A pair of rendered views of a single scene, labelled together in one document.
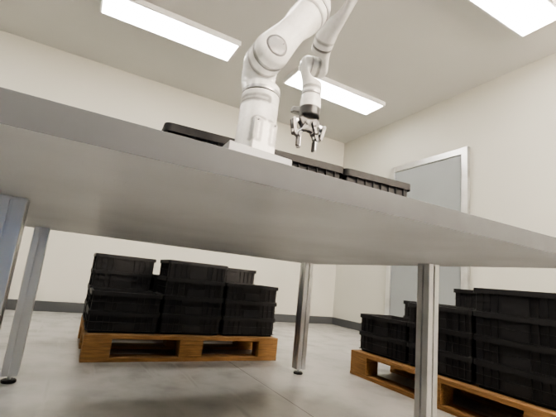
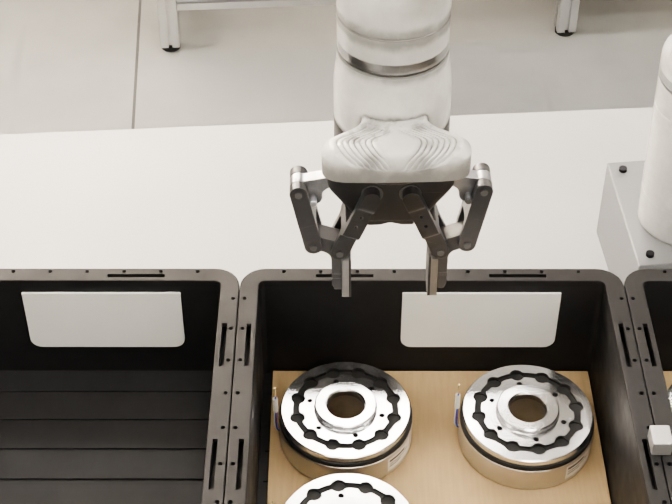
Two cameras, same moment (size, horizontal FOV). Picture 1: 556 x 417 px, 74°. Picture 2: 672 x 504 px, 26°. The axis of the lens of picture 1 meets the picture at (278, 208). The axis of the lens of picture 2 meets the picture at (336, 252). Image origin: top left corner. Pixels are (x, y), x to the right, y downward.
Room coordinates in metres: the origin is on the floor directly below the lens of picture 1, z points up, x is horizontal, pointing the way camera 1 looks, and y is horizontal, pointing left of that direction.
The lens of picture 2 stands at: (1.95, 0.20, 1.70)
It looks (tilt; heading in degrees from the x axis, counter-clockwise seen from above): 42 degrees down; 204
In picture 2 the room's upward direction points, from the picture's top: straight up
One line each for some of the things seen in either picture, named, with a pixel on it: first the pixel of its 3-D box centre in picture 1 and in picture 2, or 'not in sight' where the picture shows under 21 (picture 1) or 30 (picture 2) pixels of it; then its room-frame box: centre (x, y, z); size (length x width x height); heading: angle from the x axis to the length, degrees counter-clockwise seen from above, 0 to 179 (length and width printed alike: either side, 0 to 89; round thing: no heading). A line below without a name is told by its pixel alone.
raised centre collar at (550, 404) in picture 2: not in sight; (527, 409); (1.19, 0.03, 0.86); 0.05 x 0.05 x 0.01
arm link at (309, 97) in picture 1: (308, 103); (393, 89); (1.25, -0.07, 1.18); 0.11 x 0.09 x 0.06; 24
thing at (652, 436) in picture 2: not in sight; (660, 440); (1.25, 0.13, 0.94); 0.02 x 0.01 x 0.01; 24
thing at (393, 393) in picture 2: not in sight; (345, 410); (1.24, -0.11, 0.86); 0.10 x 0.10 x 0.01
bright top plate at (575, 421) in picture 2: not in sight; (527, 413); (1.19, 0.03, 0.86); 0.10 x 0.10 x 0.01
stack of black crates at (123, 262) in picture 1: (119, 287); not in sight; (2.73, 1.07, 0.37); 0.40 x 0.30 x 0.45; 118
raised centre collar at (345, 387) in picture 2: not in sight; (345, 406); (1.24, -0.11, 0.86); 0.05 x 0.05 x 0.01
